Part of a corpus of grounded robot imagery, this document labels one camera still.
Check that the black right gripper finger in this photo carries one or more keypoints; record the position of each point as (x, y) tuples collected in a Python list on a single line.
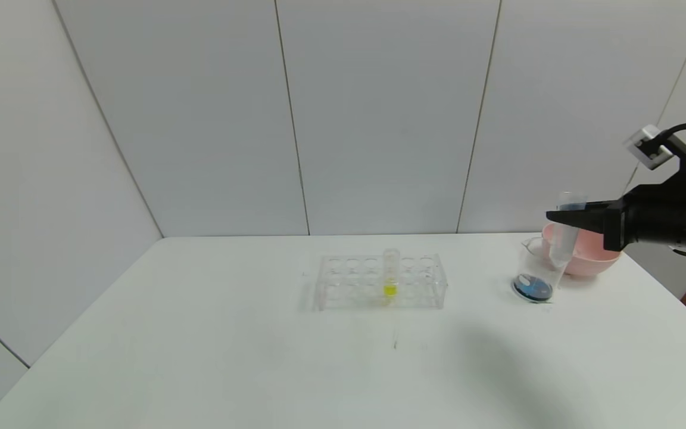
[(602, 207), (581, 223)]

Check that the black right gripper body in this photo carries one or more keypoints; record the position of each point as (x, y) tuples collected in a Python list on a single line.
[(614, 224)]

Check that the blue pigment test tube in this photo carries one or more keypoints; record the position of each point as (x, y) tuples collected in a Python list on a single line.
[(563, 244)]

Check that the yellow pigment test tube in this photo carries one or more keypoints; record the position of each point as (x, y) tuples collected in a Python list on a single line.
[(390, 268)]

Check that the clear acrylic test tube rack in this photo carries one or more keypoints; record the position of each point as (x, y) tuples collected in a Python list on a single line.
[(355, 286)]

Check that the pink bowl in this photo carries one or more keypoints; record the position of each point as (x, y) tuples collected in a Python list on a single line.
[(590, 256)]

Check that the clear plastic beaker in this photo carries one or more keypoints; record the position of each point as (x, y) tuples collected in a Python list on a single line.
[(533, 286)]

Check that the wrist camera with black bracket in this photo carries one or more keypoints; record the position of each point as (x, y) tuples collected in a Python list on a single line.
[(649, 146)]

